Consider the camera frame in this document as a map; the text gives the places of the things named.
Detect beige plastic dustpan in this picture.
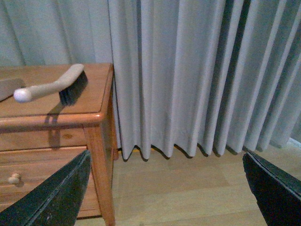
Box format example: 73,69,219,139
0,78,25,101

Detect grey pleated curtain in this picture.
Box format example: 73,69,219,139
0,0,301,159

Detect wooden side table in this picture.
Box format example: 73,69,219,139
0,63,118,226

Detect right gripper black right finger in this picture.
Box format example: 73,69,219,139
243,151,301,226

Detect beige hand brush black bristles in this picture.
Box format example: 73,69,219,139
14,64,88,106

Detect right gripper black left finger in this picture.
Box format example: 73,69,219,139
0,150,91,226

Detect wooden drawer knob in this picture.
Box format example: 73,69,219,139
8,173,21,185

